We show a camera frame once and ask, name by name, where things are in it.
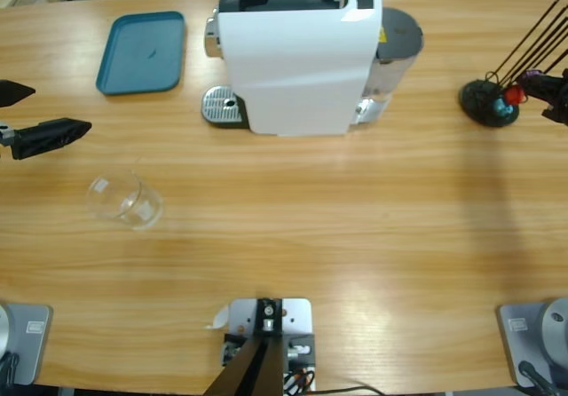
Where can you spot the blue coffee capsule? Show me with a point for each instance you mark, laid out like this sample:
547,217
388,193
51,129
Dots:
503,108

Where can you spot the clear water tank dark lid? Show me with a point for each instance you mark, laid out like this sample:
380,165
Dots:
397,36

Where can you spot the clear glass cup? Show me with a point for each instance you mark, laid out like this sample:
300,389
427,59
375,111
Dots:
124,200

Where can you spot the black capsule holder with rods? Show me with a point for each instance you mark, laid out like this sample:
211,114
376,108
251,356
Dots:
477,98

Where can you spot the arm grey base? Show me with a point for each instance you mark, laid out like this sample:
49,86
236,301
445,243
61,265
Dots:
528,329
31,334

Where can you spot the dark camera post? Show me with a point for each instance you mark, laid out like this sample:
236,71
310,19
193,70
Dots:
253,369

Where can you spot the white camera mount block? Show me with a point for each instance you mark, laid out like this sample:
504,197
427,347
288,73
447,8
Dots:
295,316

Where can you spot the orange plug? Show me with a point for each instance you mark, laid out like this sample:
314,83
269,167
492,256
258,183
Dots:
301,374

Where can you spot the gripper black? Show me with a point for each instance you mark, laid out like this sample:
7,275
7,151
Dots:
6,134

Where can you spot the red coffee capsule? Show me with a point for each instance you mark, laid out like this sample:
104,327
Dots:
515,95

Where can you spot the white capsule coffee machine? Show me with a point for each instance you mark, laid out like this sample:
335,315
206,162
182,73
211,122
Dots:
293,67

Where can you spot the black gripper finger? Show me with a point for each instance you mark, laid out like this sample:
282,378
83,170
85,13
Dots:
552,89
558,114

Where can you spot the purple coffee capsule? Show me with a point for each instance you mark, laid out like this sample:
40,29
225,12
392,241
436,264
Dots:
531,75

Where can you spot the teal plastic tray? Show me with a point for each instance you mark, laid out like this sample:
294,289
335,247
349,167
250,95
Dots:
142,54

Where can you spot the white paper tag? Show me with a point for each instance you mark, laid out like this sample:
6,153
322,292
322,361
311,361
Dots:
219,318

